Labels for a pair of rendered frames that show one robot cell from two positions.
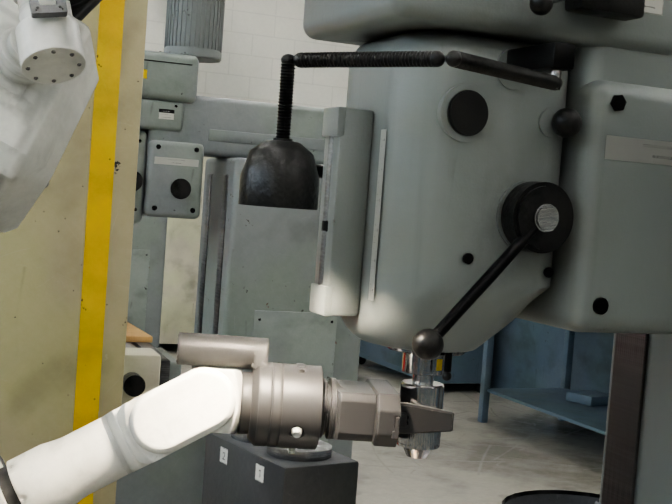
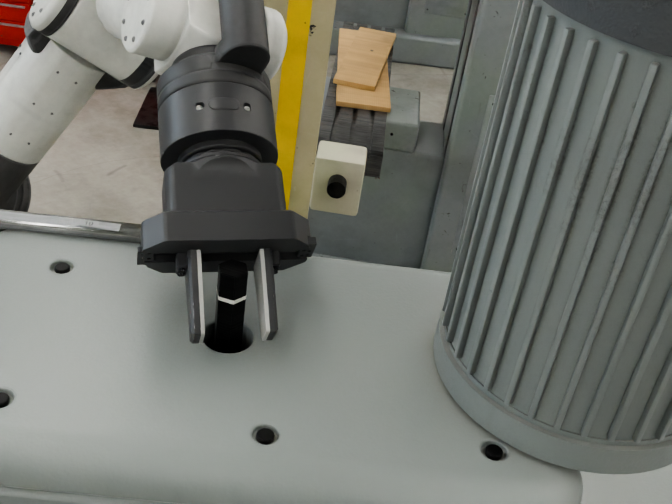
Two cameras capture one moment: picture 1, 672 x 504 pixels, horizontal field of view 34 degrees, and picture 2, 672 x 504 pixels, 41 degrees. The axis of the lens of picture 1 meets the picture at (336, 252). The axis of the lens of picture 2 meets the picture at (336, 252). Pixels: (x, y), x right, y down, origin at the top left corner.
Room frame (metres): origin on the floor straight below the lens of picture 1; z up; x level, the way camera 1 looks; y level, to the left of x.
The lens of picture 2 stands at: (0.74, -0.33, 2.31)
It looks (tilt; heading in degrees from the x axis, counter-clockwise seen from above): 34 degrees down; 20
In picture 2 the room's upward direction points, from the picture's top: 9 degrees clockwise
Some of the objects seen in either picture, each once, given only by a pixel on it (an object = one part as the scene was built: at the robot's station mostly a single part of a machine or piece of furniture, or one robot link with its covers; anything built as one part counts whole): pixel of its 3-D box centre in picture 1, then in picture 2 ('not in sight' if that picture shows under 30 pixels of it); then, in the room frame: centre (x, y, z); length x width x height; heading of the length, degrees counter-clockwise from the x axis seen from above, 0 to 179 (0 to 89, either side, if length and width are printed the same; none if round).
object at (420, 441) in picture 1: (419, 418); not in sight; (1.18, -0.10, 1.23); 0.05 x 0.05 x 0.06
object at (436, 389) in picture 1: (422, 387); not in sight; (1.18, -0.10, 1.26); 0.05 x 0.05 x 0.01
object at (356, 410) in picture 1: (335, 410); not in sight; (1.17, -0.01, 1.23); 0.13 x 0.12 x 0.10; 6
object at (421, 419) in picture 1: (424, 420); not in sight; (1.15, -0.11, 1.23); 0.06 x 0.02 x 0.03; 96
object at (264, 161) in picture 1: (280, 172); not in sight; (1.01, 0.06, 1.48); 0.07 x 0.07 x 0.06
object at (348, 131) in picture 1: (341, 212); not in sight; (1.14, 0.00, 1.45); 0.04 x 0.04 x 0.21; 24
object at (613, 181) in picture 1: (589, 206); not in sight; (1.26, -0.28, 1.47); 0.24 x 0.19 x 0.26; 24
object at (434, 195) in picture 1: (441, 195); not in sight; (1.18, -0.11, 1.47); 0.21 x 0.19 x 0.32; 24
